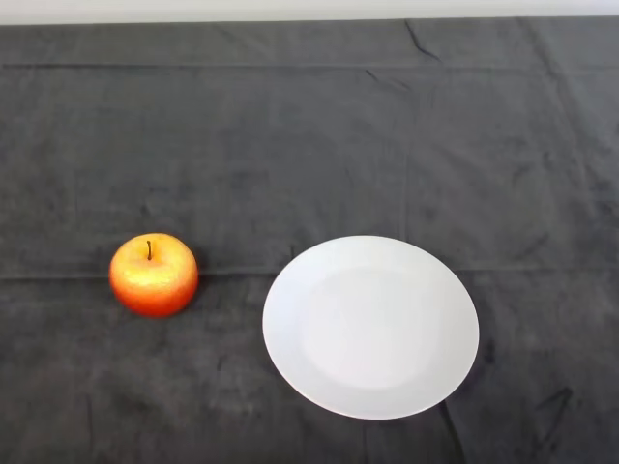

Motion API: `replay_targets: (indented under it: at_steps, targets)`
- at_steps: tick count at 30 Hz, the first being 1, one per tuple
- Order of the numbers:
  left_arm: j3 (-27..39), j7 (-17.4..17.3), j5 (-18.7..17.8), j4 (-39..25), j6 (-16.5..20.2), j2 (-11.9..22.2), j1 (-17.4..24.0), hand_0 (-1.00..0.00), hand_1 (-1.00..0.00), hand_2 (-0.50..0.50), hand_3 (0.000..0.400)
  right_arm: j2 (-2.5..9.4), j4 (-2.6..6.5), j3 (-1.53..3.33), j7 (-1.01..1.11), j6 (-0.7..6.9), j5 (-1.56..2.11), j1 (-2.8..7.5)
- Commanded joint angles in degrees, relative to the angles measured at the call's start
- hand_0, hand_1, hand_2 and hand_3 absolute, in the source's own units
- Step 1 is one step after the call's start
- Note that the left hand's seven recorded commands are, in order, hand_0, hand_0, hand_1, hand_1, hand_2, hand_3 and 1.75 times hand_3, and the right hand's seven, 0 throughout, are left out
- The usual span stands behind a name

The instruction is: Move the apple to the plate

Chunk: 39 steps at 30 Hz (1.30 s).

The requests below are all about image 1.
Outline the red yellow apple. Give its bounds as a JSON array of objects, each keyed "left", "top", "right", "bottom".
[{"left": 108, "top": 232, "right": 200, "bottom": 320}]

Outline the white round plate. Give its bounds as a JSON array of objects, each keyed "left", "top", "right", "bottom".
[{"left": 261, "top": 234, "right": 481, "bottom": 421}]

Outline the black table cloth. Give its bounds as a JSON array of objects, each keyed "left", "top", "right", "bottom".
[{"left": 0, "top": 16, "right": 619, "bottom": 464}]

